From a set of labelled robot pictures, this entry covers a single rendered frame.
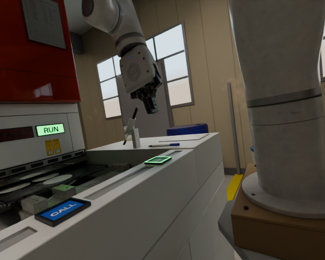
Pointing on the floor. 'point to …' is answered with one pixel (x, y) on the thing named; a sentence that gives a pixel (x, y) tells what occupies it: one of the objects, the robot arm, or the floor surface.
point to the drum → (188, 129)
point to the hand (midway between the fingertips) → (150, 106)
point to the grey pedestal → (246, 254)
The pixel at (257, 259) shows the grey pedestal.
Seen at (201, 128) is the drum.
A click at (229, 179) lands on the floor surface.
